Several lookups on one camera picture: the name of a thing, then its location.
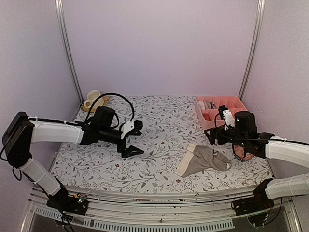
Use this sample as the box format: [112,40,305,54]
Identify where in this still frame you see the woven bamboo coaster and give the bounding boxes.
[81,96,110,113]

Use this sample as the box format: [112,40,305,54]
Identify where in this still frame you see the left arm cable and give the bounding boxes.
[84,93,135,124]

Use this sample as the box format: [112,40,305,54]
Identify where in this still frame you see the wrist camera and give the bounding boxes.
[218,105,235,130]
[120,120,143,139]

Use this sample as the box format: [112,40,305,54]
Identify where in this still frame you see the aluminium frame post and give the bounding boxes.
[55,0,84,102]
[238,0,266,100]

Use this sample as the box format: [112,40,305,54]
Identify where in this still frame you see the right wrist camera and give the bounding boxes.
[218,105,235,130]

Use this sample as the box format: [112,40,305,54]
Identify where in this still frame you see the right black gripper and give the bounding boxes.
[205,125,248,148]

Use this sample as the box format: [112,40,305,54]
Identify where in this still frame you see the floral tablecloth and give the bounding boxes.
[51,96,271,194]

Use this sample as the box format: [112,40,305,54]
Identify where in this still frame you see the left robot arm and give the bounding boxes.
[0,107,143,212]

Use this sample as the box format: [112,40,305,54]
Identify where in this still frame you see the white item in tray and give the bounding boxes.
[197,101,206,110]

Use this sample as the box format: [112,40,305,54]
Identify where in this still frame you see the cream ceramic mug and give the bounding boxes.
[83,90,100,109]

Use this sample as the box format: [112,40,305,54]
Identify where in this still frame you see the front aluminium rail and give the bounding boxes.
[20,186,302,232]

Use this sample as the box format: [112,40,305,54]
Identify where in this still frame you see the grey boxer briefs white trim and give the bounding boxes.
[204,99,218,110]

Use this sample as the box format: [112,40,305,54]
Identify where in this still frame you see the right aluminium frame post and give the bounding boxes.
[238,0,266,100]

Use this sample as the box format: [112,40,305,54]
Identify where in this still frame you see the red patterned bowl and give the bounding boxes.
[233,145,254,160]

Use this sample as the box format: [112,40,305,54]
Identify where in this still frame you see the pink divided organizer tray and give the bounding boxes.
[195,96,247,130]

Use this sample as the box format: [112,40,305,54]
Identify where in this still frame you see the taupe underwear cream waistband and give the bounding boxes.
[174,143,232,178]

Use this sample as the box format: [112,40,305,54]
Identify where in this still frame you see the red item in tray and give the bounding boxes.
[202,113,211,121]

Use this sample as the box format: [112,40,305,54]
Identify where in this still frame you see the left aluminium frame post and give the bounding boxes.
[55,0,84,102]

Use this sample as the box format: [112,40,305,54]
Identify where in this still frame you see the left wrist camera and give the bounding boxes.
[120,120,143,139]

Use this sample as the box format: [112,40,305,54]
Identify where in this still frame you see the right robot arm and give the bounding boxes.
[204,109,309,216]

